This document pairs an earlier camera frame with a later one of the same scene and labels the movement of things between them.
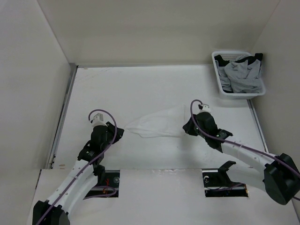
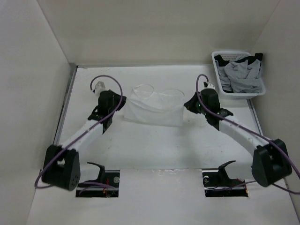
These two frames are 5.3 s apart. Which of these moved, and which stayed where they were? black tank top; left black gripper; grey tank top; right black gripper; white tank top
Moved: white tank top; right black gripper; left black gripper
Stayed: black tank top; grey tank top
